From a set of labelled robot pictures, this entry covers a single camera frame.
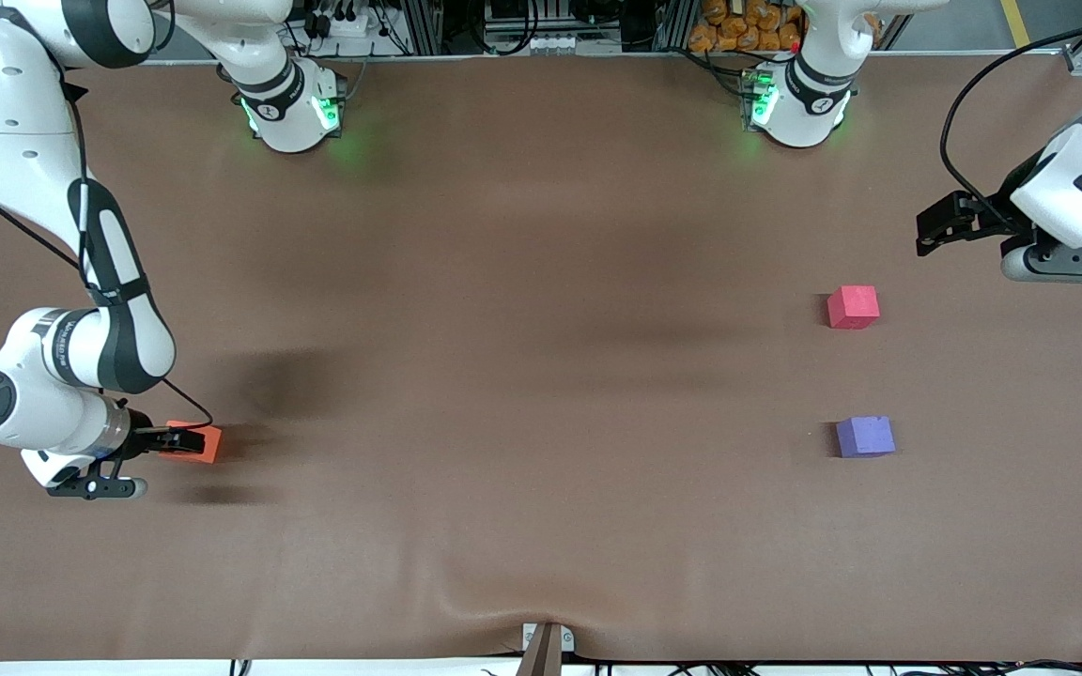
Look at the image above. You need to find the red foam block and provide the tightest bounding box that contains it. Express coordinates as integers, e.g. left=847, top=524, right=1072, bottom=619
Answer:
left=827, top=285, right=881, bottom=330

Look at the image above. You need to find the orange foam block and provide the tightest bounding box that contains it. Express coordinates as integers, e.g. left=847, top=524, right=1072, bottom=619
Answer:
left=165, top=421, right=224, bottom=465

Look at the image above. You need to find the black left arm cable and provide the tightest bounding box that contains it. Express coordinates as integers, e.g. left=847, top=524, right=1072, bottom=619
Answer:
left=939, top=23, right=1082, bottom=236

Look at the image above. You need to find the white power strip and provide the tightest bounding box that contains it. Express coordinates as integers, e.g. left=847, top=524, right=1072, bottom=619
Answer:
left=301, top=5, right=373, bottom=38

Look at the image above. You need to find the aluminium frame post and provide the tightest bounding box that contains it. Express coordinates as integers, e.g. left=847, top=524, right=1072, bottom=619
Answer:
left=405, top=0, right=443, bottom=55
left=656, top=0, right=692, bottom=53

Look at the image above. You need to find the brown table mat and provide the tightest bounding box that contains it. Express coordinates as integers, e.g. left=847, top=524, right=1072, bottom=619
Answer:
left=0, top=52, right=1082, bottom=663

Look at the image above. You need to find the purple foam block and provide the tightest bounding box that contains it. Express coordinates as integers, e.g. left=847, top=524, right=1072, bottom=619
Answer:
left=834, top=416, right=897, bottom=459

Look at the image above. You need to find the metal clamp bracket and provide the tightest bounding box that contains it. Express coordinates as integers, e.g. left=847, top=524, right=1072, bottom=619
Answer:
left=522, top=622, right=576, bottom=653

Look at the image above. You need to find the black base cable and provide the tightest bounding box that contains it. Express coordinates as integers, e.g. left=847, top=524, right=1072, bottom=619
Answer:
left=680, top=47, right=749, bottom=97

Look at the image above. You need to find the bag of orange items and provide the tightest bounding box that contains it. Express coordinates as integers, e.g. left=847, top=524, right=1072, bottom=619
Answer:
left=688, top=0, right=880, bottom=54

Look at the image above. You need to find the black electronics box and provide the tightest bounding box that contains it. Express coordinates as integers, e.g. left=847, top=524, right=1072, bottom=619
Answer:
left=485, top=0, right=542, bottom=29

